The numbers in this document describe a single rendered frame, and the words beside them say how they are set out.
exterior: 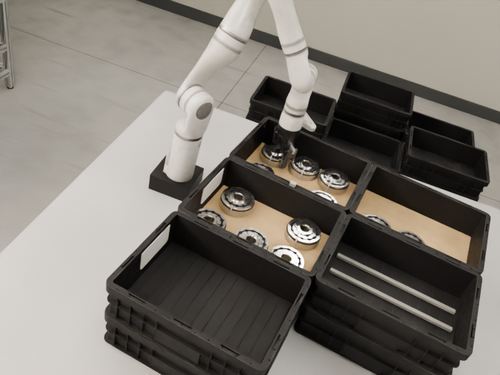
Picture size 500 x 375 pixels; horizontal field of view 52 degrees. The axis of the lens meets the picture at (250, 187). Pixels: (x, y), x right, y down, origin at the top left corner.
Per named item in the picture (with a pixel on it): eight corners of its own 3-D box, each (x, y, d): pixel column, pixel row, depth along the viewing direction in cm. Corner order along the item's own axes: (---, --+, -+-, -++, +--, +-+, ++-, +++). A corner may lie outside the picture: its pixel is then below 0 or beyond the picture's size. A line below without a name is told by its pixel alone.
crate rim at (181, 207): (173, 215, 137) (175, 208, 136) (225, 161, 160) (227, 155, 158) (311, 284, 129) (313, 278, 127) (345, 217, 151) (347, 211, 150)
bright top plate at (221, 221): (182, 222, 143) (183, 221, 142) (203, 204, 150) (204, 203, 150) (213, 240, 140) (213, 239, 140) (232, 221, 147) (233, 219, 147)
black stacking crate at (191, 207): (170, 239, 143) (175, 210, 136) (220, 185, 165) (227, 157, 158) (300, 306, 135) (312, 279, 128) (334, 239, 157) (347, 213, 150)
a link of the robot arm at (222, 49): (231, 31, 155) (251, 47, 151) (187, 106, 164) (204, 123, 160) (212, 21, 147) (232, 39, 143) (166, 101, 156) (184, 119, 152)
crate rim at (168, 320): (102, 289, 115) (102, 283, 113) (173, 215, 137) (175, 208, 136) (262, 379, 106) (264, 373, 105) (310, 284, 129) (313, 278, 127)
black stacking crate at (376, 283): (301, 307, 135) (313, 280, 128) (335, 240, 157) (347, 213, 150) (448, 384, 126) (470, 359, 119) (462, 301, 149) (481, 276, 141)
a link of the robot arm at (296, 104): (287, 100, 168) (281, 112, 161) (300, 56, 158) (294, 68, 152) (308, 106, 167) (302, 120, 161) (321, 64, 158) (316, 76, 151)
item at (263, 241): (225, 245, 140) (226, 243, 139) (242, 223, 147) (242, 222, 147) (259, 261, 138) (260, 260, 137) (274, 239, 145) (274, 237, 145)
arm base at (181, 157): (160, 173, 171) (168, 132, 160) (174, 160, 178) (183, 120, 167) (184, 186, 170) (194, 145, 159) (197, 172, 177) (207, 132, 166)
